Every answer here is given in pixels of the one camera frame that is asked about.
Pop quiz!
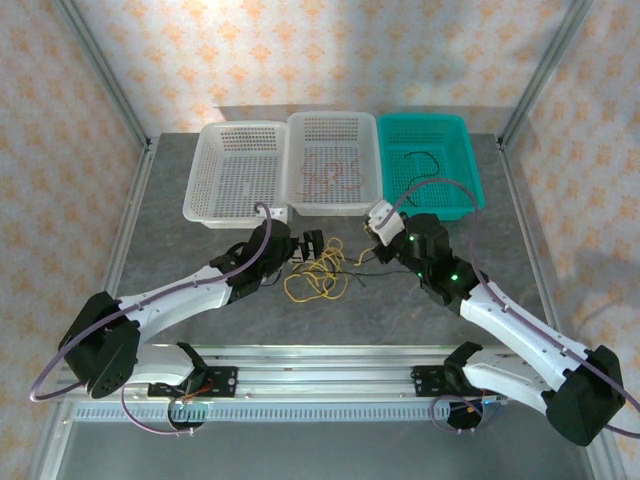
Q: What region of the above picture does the green perforated plastic basket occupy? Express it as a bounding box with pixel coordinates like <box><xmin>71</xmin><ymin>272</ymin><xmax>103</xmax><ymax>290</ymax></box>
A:
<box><xmin>375</xmin><ymin>113</ymin><xmax>487</xmax><ymax>223</ymax></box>

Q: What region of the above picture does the aluminium frame post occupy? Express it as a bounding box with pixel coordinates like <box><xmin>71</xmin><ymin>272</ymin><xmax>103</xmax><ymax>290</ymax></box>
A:
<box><xmin>497</xmin><ymin>0</ymin><xmax>596</xmax><ymax>151</ymax></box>
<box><xmin>52</xmin><ymin>0</ymin><xmax>154</xmax><ymax>151</ymax></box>

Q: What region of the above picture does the aluminium frame side rail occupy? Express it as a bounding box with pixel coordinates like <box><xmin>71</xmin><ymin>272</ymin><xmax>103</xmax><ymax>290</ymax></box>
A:
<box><xmin>497</xmin><ymin>139</ymin><xmax>626</xmax><ymax>480</ymax></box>
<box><xmin>27</xmin><ymin>139</ymin><xmax>156</xmax><ymax>480</ymax></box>

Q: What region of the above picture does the orange cable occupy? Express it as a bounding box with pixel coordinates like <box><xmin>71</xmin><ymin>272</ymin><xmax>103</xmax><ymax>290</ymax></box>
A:
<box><xmin>329</xmin><ymin>144</ymin><xmax>374</xmax><ymax>192</ymax></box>
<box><xmin>297</xmin><ymin>152</ymin><xmax>346</xmax><ymax>197</ymax></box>

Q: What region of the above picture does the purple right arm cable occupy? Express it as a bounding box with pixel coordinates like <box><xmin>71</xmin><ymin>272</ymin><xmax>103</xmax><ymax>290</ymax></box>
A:
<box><xmin>377</xmin><ymin>178</ymin><xmax>640</xmax><ymax>440</ymax></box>

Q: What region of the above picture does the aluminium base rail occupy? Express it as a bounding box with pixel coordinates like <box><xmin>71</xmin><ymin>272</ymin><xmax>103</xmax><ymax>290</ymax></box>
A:
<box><xmin>59</xmin><ymin>342</ymin><xmax>511</xmax><ymax>406</ymax></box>

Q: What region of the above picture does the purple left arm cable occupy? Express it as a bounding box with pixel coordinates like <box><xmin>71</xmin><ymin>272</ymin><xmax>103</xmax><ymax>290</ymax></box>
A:
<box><xmin>30</xmin><ymin>201</ymin><xmax>274</xmax><ymax>437</ymax></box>

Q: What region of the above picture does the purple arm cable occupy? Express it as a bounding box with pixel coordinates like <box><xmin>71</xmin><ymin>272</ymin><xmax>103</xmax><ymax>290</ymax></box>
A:
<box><xmin>377</xmin><ymin>178</ymin><xmax>640</xmax><ymax>440</ymax></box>
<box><xmin>30</xmin><ymin>201</ymin><xmax>274</xmax><ymax>437</ymax></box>

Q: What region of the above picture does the small electronics board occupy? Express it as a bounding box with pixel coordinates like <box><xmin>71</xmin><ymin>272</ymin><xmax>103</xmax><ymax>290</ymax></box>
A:
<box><xmin>469</xmin><ymin>394</ymin><xmax>511</xmax><ymax>409</ymax></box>

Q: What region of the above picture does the grey slotted cable duct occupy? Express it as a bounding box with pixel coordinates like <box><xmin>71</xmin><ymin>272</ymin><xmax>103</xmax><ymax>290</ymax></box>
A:
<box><xmin>72</xmin><ymin>403</ymin><xmax>504</xmax><ymax>422</ymax></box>

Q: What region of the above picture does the white perforated plastic basket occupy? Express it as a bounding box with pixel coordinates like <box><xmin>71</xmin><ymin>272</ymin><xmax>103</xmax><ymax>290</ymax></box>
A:
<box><xmin>182</xmin><ymin>121</ymin><xmax>290</xmax><ymax>230</ymax></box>
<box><xmin>283</xmin><ymin>110</ymin><xmax>385</xmax><ymax>217</ymax></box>

